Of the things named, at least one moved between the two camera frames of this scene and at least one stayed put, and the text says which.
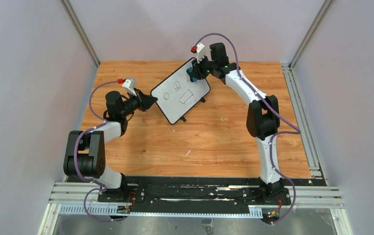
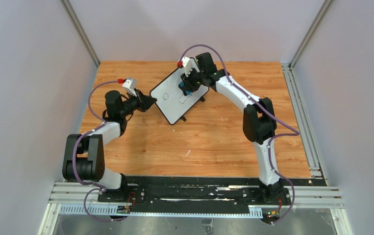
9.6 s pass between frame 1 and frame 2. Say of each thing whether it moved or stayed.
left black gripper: stayed
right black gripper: moved
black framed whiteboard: stayed
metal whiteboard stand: stayed
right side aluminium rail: stayed
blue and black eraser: moved
